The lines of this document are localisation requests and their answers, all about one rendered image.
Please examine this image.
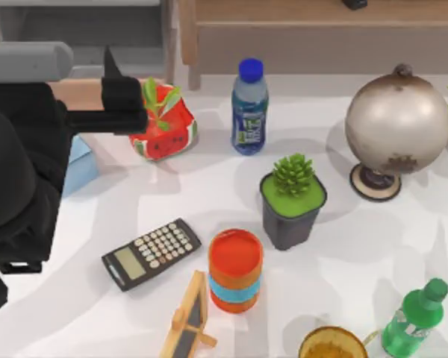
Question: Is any grey cabinet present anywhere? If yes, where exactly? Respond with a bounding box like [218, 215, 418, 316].
[0, 0, 177, 85]

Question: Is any shallow salmon box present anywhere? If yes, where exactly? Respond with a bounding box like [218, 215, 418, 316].
[46, 76, 146, 113]

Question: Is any light blue box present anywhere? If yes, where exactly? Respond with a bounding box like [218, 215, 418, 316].
[60, 134, 102, 197]

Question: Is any pale grey rounded box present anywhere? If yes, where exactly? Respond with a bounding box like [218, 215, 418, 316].
[0, 40, 75, 82]

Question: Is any blue bottle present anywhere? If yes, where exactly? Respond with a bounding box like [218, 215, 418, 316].
[230, 57, 270, 156]

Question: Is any black calculator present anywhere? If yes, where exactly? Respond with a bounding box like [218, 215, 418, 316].
[101, 217, 203, 293]

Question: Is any orange can with blue band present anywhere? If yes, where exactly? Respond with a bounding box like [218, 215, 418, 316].
[208, 228, 264, 315]

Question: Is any black pot with succulent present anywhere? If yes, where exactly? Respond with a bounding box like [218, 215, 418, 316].
[259, 153, 328, 252]

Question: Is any wooden shelf furniture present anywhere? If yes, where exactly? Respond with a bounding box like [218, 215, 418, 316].
[178, 0, 448, 91]

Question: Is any wooden framed blackboard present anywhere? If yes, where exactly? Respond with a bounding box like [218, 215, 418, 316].
[158, 269, 218, 358]

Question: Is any silver globe on stand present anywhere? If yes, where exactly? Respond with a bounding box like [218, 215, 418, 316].
[344, 63, 448, 203]

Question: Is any yellow cup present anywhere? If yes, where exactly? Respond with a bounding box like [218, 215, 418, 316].
[297, 325, 382, 358]

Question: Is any green bottle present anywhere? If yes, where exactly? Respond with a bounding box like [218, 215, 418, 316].
[380, 277, 448, 358]

